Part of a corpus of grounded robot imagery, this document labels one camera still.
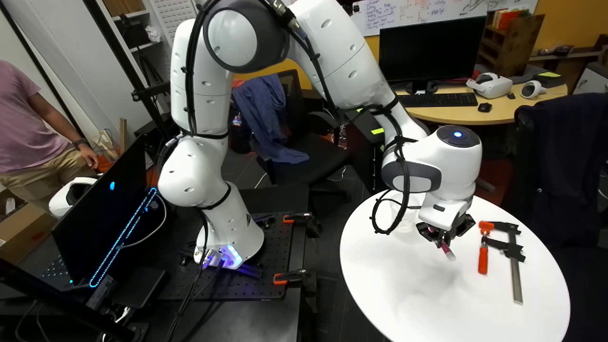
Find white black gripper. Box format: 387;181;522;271
415;202;476;255

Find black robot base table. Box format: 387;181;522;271
0;183;311;342

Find red black bar clamp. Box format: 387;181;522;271
476;219;527;307

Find black box with green light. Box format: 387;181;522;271
349;103;406;193

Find round wooden desk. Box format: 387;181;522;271
394;79;569;193

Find dark navy jacket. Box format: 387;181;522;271
527;94;608;253

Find black keyboard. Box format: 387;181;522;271
396;92;478;109

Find small orange black clamp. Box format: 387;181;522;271
280;212;318;234
271;267;311;290

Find white VR controller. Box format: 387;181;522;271
518;79;546;100

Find black computer monitor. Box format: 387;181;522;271
377;16;488;88

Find brown wooden shelf box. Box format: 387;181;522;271
476;8;546;79

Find blue jacket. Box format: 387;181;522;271
229;75;311;168

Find whiteboard with writing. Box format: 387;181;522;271
353;0;539;29

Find black laptop with blue lines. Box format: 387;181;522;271
51;136;168;291

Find white perforated panel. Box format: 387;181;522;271
149;0;197;41

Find white headset with dark visor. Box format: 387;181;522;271
47;176;100;221

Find brown cardboard box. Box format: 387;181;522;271
0;202;54;265

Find person in purple shirt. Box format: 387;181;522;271
0;60;102;206

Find white VR headset with strap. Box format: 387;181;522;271
465;71;514;101

